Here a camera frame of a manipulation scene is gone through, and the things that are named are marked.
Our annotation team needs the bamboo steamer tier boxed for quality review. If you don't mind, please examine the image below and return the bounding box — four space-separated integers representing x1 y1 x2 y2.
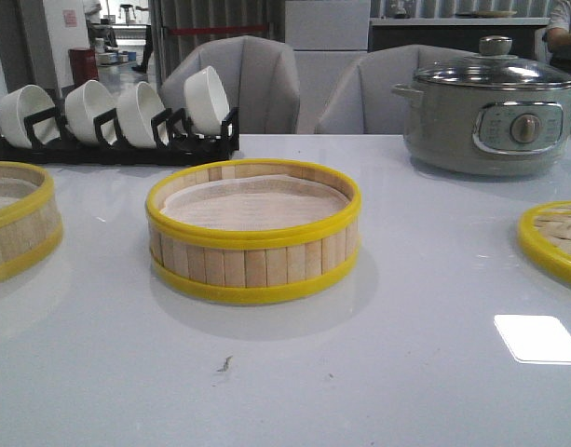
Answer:
0 161 63 281
145 158 361 305

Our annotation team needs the woven bamboo steamer lid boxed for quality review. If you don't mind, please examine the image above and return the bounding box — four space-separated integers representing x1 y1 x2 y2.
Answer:
517 200 571 285

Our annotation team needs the white liner cloth centre tier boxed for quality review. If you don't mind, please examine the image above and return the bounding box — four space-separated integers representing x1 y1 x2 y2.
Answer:
161 174 349 231

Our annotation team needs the white liner cloth tier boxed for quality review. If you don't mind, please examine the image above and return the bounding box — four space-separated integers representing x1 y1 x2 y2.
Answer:
0 178 38 209
161 174 349 231

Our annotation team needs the black bowl rack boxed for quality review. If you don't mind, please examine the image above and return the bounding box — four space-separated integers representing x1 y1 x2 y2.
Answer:
0 106 239 167

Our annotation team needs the white bowl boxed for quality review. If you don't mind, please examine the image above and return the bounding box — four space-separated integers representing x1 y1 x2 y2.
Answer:
64 79 116 145
184 66 230 136
116 81 166 149
0 85 55 149

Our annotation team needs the grey chair left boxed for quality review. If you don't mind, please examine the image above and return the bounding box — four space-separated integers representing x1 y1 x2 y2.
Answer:
159 35 300 134

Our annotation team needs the white cabinet column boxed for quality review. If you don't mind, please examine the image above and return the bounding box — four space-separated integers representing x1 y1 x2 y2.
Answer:
284 1 371 134

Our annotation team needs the grey electric cooking pot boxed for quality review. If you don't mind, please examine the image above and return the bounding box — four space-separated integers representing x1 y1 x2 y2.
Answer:
392 82 571 177

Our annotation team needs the red barrier belt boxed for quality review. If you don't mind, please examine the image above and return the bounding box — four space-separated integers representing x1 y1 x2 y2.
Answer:
165 24 269 36

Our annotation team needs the walking person in background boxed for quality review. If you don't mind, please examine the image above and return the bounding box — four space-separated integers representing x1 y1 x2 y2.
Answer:
131 24 154 74

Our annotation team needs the red bin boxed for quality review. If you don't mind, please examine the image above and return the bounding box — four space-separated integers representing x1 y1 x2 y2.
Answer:
68 47 99 88

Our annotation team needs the dark counter with white top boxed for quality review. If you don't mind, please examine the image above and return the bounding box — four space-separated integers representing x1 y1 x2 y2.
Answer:
368 18 548 58

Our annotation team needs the glass pot lid with knob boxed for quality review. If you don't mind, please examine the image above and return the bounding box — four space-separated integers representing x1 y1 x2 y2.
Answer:
414 35 571 89

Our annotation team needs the shallow plate on counter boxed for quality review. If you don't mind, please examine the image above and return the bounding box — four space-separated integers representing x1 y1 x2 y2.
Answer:
455 10 517 19

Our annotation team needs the white bowl far left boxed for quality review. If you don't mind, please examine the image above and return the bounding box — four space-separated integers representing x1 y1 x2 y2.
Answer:
0 85 55 149

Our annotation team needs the seated person at right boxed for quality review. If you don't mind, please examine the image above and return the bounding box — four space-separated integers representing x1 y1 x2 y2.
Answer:
545 0 571 73

